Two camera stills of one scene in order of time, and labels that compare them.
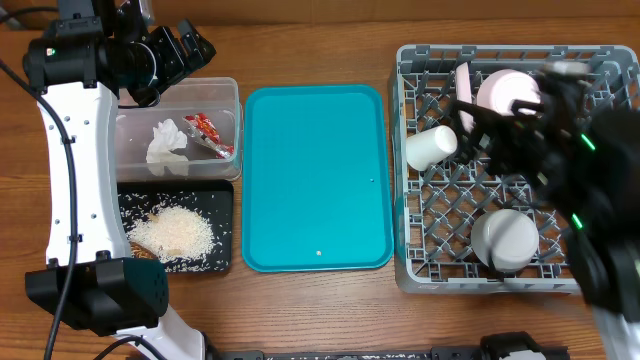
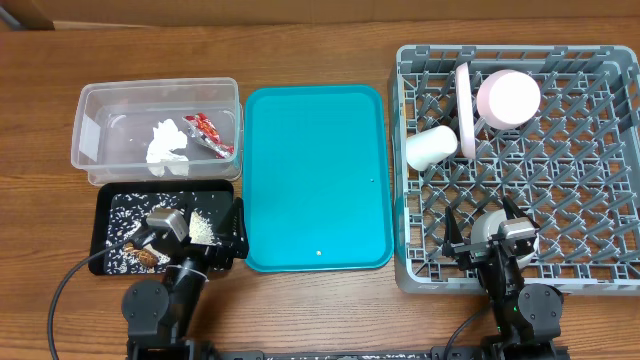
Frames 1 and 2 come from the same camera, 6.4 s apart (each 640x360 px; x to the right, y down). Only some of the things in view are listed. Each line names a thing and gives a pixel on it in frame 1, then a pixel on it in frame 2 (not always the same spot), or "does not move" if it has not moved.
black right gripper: x=500 y=138 → x=484 y=248
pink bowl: x=498 y=90 does not move
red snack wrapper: x=201 y=127 does not move
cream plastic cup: x=425 y=148 does not move
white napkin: x=166 y=137 does not move
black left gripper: x=179 y=64 → x=224 y=255
